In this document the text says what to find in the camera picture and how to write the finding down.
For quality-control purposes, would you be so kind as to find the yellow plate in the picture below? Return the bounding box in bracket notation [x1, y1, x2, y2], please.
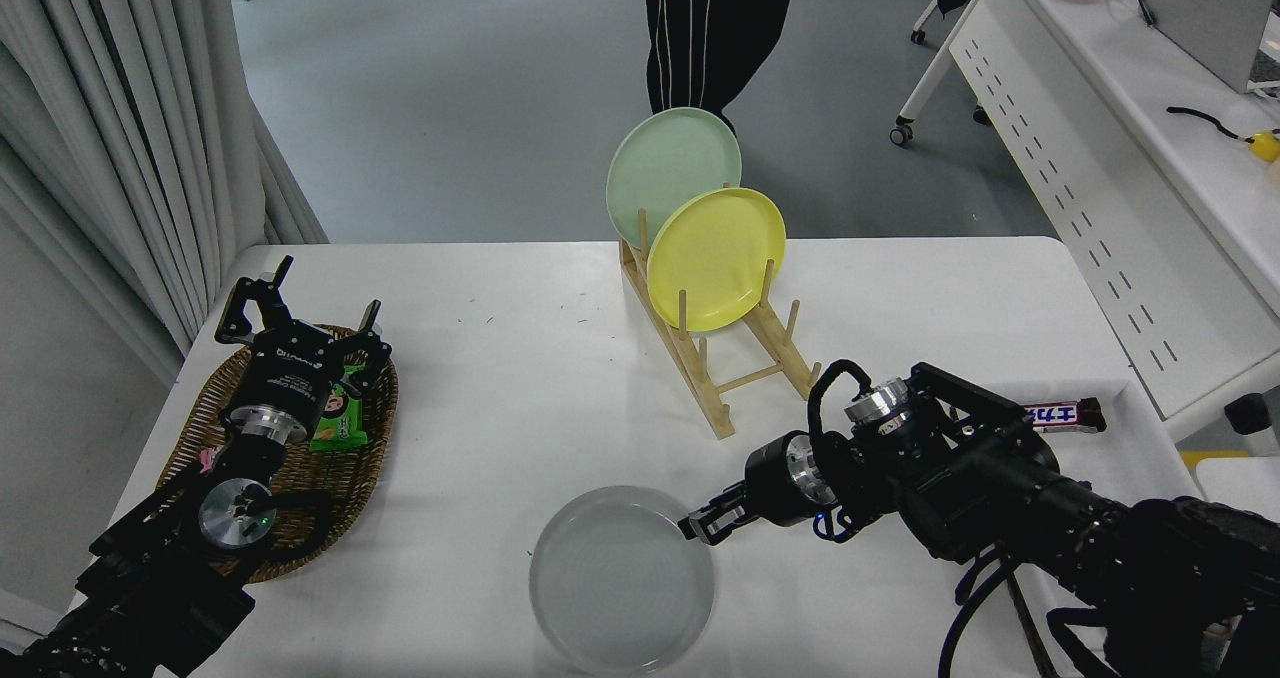
[646, 187, 787, 333]

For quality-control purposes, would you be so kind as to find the Snickers bar with Chinese print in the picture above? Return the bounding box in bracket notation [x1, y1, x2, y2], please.
[1020, 398, 1108, 434]

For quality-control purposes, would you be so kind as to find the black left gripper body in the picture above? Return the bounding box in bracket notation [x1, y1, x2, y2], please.
[240, 322, 342, 422]

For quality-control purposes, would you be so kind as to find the white desk with slotted panel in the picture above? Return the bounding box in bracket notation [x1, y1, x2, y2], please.
[890, 0, 1280, 444]

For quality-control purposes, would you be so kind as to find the grey curtain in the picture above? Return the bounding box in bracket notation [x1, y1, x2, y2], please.
[0, 0, 329, 384]

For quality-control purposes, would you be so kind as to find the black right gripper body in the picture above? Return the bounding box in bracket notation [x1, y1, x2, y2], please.
[745, 436, 813, 527]

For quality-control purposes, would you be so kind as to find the pale green plate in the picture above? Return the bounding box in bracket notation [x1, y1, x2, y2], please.
[606, 107, 743, 252]

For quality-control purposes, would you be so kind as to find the small white table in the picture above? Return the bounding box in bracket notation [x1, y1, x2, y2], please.
[1195, 455, 1280, 519]

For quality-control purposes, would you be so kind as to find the white tray with brown edge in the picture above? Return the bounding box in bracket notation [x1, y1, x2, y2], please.
[1000, 378, 1216, 678]

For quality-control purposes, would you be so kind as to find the black cable with yellow plug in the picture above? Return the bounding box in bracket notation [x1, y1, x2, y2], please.
[1166, 105, 1256, 144]

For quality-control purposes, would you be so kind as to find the grey plate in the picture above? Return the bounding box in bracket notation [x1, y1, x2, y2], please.
[529, 486, 717, 677]

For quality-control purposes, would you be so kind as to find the green snack packet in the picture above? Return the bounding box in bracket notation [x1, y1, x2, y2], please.
[309, 363, 369, 452]

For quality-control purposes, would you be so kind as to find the grey box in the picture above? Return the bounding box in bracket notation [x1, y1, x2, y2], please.
[1140, 0, 1277, 94]

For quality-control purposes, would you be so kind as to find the wooden plate rack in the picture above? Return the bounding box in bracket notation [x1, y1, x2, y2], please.
[617, 208, 825, 440]

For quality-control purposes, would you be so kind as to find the black foot block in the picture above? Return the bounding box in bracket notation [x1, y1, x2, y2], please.
[1225, 393, 1280, 456]

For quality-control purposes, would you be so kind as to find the brown wicker basket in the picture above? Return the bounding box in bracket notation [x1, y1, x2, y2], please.
[158, 324, 399, 584]

